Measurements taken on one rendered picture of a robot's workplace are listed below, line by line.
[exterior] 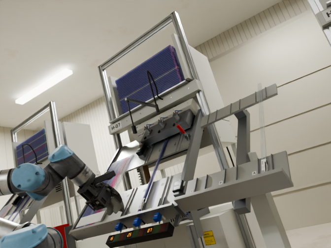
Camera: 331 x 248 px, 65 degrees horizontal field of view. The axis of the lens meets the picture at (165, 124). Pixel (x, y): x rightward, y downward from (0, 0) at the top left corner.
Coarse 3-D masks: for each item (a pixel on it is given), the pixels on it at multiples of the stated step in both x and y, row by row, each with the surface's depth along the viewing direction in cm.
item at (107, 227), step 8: (152, 208) 106; (160, 208) 104; (168, 208) 102; (128, 216) 113; (136, 216) 111; (144, 216) 109; (152, 216) 108; (168, 216) 105; (96, 224) 123; (104, 224) 121; (112, 224) 119; (128, 224) 116; (144, 224) 113; (72, 232) 133; (80, 232) 131; (88, 232) 129; (96, 232) 127; (104, 232) 125
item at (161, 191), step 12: (168, 180) 119; (132, 192) 130; (144, 192) 124; (156, 192) 118; (168, 192) 112; (132, 204) 122; (144, 204) 115; (156, 204) 111; (108, 216) 127; (120, 216) 119
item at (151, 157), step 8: (192, 128) 145; (176, 136) 149; (184, 136) 143; (128, 144) 186; (136, 144) 177; (160, 144) 154; (168, 144) 148; (176, 144) 142; (184, 144) 136; (120, 152) 184; (128, 152) 175; (152, 152) 152; (160, 152) 146; (168, 152) 140; (176, 152) 136; (136, 160) 157; (144, 160) 150; (152, 160) 144; (128, 168) 155
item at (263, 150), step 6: (258, 84) 105; (258, 90) 102; (258, 96) 99; (264, 120) 88; (264, 126) 85; (264, 132) 82; (264, 138) 80; (264, 144) 78; (264, 150) 76; (264, 156) 74
